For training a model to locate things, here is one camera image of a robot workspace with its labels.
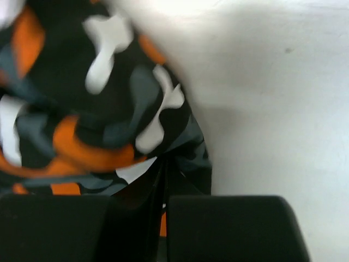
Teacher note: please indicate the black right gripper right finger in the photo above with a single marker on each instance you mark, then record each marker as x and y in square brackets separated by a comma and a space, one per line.
[233, 228]

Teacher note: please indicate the orange camouflage shorts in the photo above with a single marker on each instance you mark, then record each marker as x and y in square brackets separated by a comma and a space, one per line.
[88, 103]

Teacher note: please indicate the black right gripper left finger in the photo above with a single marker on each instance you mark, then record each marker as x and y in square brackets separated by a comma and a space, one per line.
[54, 228]

